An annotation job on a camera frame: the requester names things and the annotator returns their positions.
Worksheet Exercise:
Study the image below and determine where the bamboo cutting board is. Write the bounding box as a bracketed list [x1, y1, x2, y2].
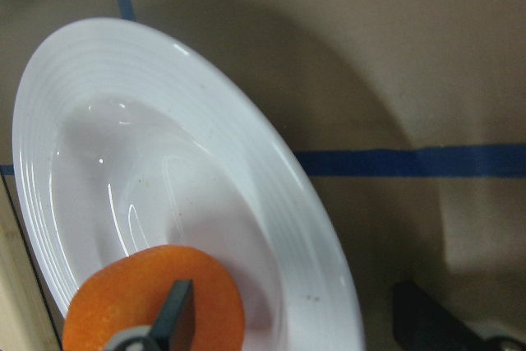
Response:
[1, 176, 61, 350]

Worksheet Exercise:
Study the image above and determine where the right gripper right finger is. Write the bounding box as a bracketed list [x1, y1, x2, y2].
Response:
[393, 281, 485, 350]

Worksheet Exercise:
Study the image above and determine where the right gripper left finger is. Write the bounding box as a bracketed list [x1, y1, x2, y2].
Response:
[149, 279, 194, 350]

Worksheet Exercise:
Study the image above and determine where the orange fruit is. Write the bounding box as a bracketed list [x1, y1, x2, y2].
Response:
[62, 245, 245, 350]

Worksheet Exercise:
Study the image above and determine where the white round plate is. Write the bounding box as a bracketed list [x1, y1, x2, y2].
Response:
[12, 18, 365, 350]

